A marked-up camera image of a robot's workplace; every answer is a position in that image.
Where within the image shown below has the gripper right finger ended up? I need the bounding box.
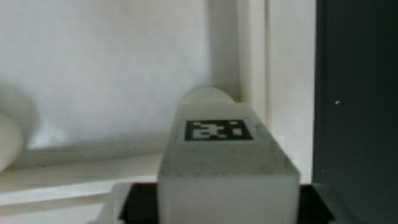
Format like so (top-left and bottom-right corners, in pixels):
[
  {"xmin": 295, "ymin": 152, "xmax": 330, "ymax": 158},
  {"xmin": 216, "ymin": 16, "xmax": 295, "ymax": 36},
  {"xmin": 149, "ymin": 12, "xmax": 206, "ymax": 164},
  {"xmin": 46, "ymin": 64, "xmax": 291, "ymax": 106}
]
[{"xmin": 296, "ymin": 182, "xmax": 357, "ymax": 224}]

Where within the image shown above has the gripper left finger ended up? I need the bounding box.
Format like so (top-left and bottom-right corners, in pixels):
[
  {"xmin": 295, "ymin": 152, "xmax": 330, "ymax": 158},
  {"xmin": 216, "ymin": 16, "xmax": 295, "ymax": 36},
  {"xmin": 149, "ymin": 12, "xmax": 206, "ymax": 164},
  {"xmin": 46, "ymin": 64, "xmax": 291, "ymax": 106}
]
[{"xmin": 87, "ymin": 181, "xmax": 160, "ymax": 224}]

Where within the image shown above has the white leg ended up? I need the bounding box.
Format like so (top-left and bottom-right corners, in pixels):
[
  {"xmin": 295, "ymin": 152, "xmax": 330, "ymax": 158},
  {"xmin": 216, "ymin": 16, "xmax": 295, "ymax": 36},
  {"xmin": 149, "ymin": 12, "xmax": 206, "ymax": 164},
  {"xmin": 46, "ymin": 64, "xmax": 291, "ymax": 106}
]
[{"xmin": 158, "ymin": 87, "xmax": 300, "ymax": 224}]

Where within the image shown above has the white square table top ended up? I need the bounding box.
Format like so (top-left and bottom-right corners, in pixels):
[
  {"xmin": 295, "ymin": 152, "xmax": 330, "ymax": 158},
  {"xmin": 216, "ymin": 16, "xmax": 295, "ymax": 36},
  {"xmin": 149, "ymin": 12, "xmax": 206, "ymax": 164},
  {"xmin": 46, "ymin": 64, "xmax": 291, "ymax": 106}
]
[{"xmin": 0, "ymin": 0, "xmax": 316, "ymax": 224}]

